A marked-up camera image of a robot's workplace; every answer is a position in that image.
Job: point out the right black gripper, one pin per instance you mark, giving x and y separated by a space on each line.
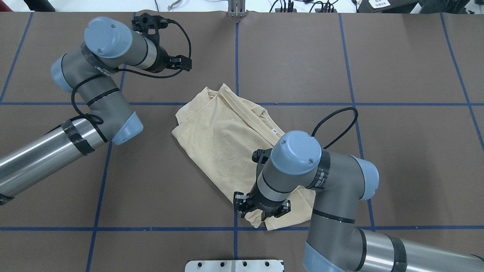
264 206

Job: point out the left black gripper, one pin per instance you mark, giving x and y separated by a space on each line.
163 61

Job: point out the cream long-sleeve printed shirt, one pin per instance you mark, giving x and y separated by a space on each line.
220 131

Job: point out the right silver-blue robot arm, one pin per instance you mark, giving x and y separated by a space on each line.
333 243

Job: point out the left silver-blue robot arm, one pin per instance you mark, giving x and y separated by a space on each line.
103 113

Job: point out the black box with label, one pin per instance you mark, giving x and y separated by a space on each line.
406 6

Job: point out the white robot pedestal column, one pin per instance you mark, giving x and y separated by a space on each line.
235 266

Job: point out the aluminium frame post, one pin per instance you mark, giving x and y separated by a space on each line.
236 8

